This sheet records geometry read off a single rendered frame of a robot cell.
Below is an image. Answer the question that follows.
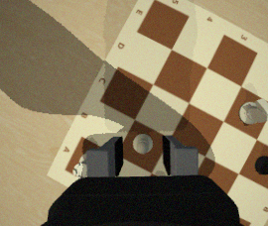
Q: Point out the brown and cream chessboard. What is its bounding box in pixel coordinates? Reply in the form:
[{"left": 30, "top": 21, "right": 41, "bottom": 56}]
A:
[{"left": 47, "top": 0, "right": 268, "bottom": 226}]

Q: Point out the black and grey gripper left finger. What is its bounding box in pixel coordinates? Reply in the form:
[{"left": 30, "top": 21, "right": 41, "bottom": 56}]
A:
[{"left": 86, "top": 137, "right": 123, "bottom": 177}]

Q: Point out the white pawn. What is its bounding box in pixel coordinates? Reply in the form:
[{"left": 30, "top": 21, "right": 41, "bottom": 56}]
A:
[{"left": 133, "top": 134, "right": 153, "bottom": 154}]

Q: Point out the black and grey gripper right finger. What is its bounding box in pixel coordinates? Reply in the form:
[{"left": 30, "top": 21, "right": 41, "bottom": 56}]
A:
[{"left": 163, "top": 135, "right": 199, "bottom": 175}]

